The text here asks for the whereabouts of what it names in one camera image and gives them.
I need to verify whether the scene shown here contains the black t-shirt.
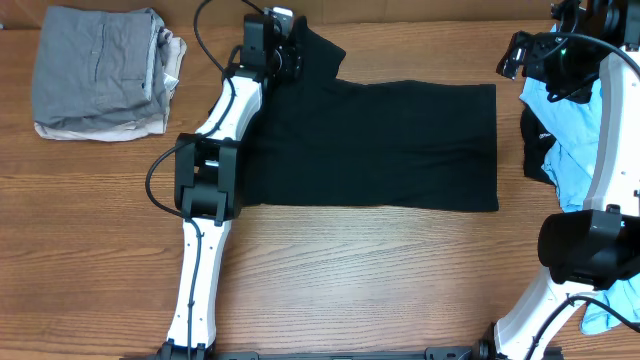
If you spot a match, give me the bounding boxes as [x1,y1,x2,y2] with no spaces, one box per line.
[242,18,499,212]

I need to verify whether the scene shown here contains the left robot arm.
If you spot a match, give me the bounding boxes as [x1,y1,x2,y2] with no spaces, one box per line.
[156,7,302,359]

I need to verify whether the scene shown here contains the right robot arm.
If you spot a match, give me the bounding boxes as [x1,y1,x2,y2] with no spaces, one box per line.
[464,0,639,359]

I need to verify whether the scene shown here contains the light blue t-shirt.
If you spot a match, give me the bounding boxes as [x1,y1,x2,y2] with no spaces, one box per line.
[520,78,639,336]

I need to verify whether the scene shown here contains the black garment under blue shirt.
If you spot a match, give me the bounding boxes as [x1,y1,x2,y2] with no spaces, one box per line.
[520,105,556,185]

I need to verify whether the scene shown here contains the folded beige garment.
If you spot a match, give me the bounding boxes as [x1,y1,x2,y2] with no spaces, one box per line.
[34,28,187,142]

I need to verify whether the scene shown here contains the folded grey trousers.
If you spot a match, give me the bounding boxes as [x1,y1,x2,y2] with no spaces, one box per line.
[31,6,168,131]

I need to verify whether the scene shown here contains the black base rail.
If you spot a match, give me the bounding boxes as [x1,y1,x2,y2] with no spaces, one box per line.
[119,342,565,360]

